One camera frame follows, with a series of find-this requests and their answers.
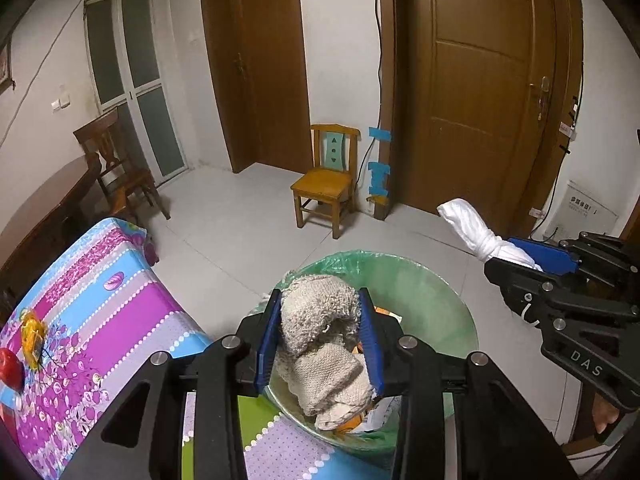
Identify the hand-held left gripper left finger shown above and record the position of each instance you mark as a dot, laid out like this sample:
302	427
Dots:
267	340

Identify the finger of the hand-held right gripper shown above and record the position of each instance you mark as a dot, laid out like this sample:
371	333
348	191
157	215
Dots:
545	256
530	290

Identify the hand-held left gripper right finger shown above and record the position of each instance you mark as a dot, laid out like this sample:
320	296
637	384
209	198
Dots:
372	345

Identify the beige knitted cloth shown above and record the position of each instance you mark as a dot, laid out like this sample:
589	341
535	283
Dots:
325	365

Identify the bin with green bag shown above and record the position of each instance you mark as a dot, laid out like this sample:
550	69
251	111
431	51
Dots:
430	300

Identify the white knotted plastic bag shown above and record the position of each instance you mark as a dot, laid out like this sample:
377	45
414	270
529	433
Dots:
470	225

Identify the person's right hand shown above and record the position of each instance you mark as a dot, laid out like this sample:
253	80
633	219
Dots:
606	415

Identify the striped floral tablecloth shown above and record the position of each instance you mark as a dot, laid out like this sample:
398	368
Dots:
125	300

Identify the small light wooden chair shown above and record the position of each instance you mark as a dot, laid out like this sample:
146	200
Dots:
322	182

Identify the large blue tape patch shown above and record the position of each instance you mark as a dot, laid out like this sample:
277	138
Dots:
378	176

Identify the blue tape strip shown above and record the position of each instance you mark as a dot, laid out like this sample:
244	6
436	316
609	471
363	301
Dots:
380	133

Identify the dark wooden chair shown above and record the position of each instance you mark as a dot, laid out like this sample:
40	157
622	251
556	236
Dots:
120	170

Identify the yellow snack packet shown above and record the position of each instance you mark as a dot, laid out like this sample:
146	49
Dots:
32	337

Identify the dark wooden table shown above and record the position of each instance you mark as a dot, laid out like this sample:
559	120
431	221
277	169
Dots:
45	210

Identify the red apple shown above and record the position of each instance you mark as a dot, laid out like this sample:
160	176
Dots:
10	369

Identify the brown wooden door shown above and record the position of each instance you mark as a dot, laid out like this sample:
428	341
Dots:
255	60

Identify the frosted glass door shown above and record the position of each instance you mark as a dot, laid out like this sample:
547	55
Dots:
135	70

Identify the white wall notice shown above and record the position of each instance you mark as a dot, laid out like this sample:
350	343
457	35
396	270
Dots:
585	210

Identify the white light switch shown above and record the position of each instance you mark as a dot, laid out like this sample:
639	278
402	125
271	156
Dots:
60	104

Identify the framed wall picture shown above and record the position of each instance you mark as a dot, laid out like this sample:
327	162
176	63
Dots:
4	67

